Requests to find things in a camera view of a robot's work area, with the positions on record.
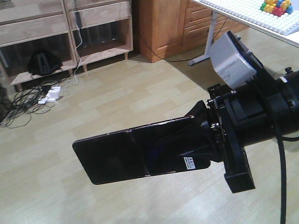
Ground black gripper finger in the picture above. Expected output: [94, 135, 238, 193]
[182, 100, 210, 133]
[156, 132, 222, 162]

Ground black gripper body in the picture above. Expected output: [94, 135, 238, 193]
[208, 84, 276, 193]

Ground black foldable smartphone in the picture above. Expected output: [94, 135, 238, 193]
[72, 116, 211, 185]

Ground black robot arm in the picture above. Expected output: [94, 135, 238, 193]
[155, 71, 299, 193]

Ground white desk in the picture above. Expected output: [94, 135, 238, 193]
[186, 0, 299, 67]

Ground orange wooden dresser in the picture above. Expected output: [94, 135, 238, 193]
[132, 0, 250, 63]

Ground white brick baseplate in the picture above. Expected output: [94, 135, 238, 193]
[201, 0, 299, 36]

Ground colourful toy bricks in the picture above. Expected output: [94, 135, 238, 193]
[260, 0, 294, 17]

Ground white power adapters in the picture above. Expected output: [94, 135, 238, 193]
[38, 86, 61, 104]

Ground black bag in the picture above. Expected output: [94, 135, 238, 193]
[27, 50, 63, 76]

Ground wooden shelf unit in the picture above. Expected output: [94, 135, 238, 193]
[0, 0, 133, 93]

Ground tangled black floor cables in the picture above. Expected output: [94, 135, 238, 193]
[0, 79, 71, 129]

